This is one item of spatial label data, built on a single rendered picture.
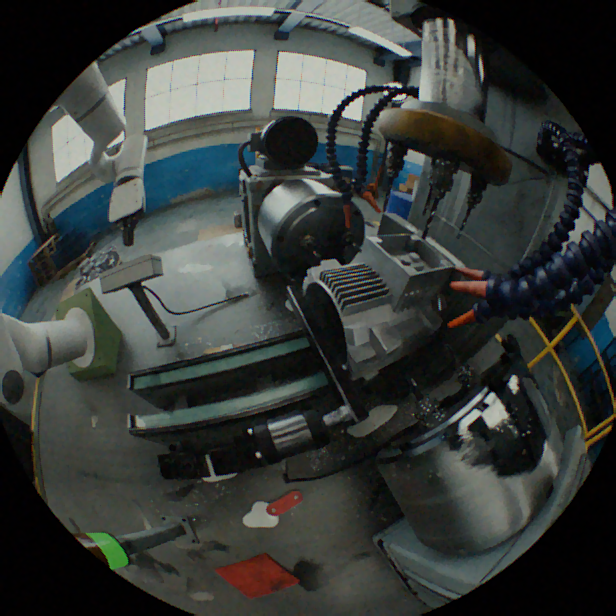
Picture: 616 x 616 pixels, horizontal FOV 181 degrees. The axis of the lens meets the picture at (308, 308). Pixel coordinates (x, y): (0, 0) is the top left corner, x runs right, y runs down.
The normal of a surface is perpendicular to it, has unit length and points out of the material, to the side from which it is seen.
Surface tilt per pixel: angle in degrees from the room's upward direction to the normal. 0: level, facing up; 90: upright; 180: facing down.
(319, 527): 0
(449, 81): 90
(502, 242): 90
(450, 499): 62
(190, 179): 90
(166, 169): 90
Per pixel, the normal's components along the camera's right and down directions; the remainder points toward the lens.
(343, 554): 0.07, -0.68
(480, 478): -0.58, -0.34
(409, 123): -0.85, 0.34
